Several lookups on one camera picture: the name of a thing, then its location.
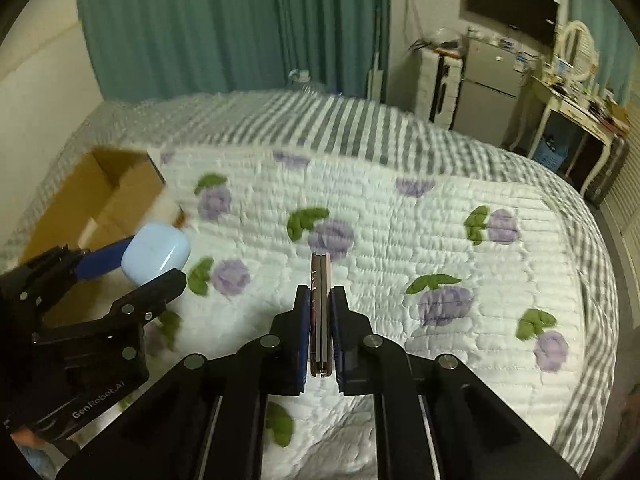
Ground pink compact case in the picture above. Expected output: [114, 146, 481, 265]
[309, 252, 333, 378]

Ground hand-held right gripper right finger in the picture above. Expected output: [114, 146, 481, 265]
[330, 285, 581, 480]

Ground silver fridge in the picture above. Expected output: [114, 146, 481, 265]
[452, 37, 533, 148]

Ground white dressing table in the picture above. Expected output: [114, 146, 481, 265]
[510, 72, 628, 196]

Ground brown cardboard box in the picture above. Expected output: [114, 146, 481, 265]
[10, 146, 187, 328]

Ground clear plastic bag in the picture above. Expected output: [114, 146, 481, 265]
[410, 27, 463, 53]

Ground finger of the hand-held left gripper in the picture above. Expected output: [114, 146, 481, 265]
[35, 267, 188, 346]
[20, 236, 138, 311]

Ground clear water jug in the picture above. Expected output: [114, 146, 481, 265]
[287, 69, 341, 96]

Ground white suitcase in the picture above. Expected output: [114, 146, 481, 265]
[414, 47, 466, 128]

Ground white oval mirror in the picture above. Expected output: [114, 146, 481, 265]
[552, 20, 600, 83]

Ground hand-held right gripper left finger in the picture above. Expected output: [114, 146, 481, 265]
[57, 285, 313, 480]

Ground white slatted wardrobe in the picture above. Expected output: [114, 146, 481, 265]
[602, 157, 640, 271]

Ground white floral quilt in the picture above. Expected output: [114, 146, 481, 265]
[140, 147, 591, 480]

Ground wall cables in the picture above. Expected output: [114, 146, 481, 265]
[402, 0, 426, 51]

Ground blue basket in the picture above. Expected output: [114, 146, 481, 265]
[532, 137, 571, 173]

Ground black wall television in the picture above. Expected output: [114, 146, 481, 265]
[466, 0, 559, 43]

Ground wide green curtain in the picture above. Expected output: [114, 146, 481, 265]
[75, 0, 281, 103]

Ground green curtain beside wardrobe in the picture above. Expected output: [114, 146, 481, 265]
[567, 0, 636, 106]

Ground light blue earbud case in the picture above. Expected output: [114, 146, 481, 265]
[121, 224, 191, 285]

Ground dark suitcase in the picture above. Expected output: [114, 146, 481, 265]
[582, 135, 630, 206]

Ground narrow green curtain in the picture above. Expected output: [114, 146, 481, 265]
[272, 0, 392, 97]

